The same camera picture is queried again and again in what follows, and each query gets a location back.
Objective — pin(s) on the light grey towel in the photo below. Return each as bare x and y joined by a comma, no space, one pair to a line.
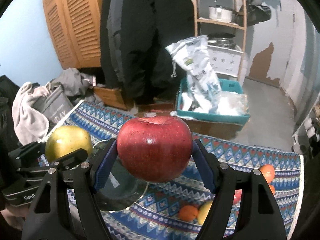
30,125

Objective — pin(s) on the dark bag hanging on shelf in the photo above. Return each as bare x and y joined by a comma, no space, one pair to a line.
255,14

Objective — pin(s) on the metal steamer pot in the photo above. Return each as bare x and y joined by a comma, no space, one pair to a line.
224,40

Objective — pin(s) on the teal cardboard box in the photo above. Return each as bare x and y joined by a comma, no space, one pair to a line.
230,105

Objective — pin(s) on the blue patterned tablecloth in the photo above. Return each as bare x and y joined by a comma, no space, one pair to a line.
155,214

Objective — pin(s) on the grey shoe rack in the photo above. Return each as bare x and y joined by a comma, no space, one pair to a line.
306,137

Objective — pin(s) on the dark green glass bowl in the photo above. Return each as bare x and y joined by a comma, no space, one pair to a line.
114,187

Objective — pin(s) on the red apple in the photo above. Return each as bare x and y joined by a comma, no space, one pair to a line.
155,149
237,196

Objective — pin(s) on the large orange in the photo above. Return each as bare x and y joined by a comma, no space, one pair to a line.
268,172

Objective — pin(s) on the person's left hand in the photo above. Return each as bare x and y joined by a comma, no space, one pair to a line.
15,215

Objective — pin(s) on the white storage drawer box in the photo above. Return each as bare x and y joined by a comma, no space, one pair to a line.
225,61

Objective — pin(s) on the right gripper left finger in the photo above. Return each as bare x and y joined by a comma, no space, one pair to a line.
64,206

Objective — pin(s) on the white printed plastic bag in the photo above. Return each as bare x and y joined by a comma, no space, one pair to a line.
191,54

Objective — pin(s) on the wooden shelf unit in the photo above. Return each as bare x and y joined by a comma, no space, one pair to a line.
203,25

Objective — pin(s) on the wooden louvered closet door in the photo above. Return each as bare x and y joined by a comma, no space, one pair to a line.
74,27

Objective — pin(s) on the small orange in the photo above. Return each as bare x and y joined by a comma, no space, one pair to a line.
188,213

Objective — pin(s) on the grey clothes pile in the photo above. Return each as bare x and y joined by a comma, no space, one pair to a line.
78,86

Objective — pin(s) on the grey tote bag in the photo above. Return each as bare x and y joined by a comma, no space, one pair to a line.
55,105

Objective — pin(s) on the black hanging coat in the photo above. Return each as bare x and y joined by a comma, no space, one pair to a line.
134,35

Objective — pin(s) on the yellow-green mango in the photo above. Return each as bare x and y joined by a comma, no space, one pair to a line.
65,140

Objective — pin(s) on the white cooking pot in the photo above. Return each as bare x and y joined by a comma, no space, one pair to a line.
222,14

